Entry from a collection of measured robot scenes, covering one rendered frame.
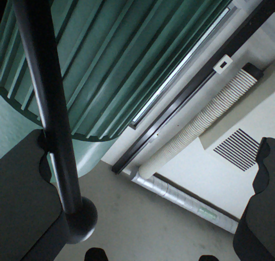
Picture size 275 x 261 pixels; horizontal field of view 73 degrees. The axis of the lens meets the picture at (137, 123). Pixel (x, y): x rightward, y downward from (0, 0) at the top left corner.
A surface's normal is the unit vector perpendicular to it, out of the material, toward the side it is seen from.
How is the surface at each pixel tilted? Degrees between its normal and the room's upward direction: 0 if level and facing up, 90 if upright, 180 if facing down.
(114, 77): 90
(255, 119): 90
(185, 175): 90
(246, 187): 90
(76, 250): 180
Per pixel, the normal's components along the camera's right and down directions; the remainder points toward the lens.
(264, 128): -0.03, 0.51
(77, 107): 0.21, 0.64
